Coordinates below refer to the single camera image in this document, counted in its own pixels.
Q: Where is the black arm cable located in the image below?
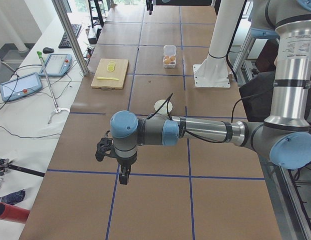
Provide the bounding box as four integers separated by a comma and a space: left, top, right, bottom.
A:
146, 87, 275, 144

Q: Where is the blue patterned cloth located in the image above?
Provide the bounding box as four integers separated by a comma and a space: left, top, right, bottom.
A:
0, 189, 26, 205

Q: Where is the black computer mouse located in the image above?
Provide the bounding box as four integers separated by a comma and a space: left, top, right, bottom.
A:
43, 47, 55, 54

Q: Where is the red cylinder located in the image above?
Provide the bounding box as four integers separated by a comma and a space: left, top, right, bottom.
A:
0, 202, 30, 224

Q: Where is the metal reacher grabber stick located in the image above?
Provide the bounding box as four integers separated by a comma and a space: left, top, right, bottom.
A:
37, 51, 70, 124

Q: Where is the bamboo cutting board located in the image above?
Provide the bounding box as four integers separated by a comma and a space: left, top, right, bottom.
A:
91, 58, 129, 89

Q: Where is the blue teach pendant far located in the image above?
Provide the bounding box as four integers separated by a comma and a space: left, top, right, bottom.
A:
45, 53, 72, 78

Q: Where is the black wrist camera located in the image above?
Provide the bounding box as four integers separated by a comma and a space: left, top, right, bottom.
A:
95, 130, 115, 162

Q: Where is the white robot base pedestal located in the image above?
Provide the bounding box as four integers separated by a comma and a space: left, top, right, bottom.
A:
193, 0, 246, 88

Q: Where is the person in black jacket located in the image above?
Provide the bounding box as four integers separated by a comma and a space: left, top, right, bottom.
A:
239, 56, 311, 123

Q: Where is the yellow plastic knife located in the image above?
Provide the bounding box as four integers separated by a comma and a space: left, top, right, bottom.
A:
96, 76, 119, 81

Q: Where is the clear plastic egg box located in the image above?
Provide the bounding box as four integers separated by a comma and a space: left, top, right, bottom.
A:
163, 45, 177, 68

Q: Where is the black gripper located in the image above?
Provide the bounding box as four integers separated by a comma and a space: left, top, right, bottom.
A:
119, 162, 132, 185

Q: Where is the aluminium frame post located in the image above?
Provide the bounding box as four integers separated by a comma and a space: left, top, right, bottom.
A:
52, 0, 89, 76

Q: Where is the black tripod rod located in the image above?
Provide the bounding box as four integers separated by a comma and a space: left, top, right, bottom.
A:
0, 158, 45, 177

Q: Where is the blue teach pendant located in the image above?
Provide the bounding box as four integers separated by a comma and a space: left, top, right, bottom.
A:
45, 53, 72, 78
0, 72, 43, 102

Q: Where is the white ceramic bowl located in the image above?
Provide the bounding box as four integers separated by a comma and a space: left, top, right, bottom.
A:
154, 99, 173, 115

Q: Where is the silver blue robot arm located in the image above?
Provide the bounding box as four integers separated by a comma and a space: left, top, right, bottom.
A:
96, 0, 311, 185

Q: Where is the blue teach pendant near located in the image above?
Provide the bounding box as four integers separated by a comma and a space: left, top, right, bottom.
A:
0, 72, 43, 102

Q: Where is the brown egg front cell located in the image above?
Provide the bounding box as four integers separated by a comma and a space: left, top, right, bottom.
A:
164, 56, 171, 65

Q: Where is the black keyboard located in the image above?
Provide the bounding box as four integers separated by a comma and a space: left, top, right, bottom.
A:
58, 23, 82, 49

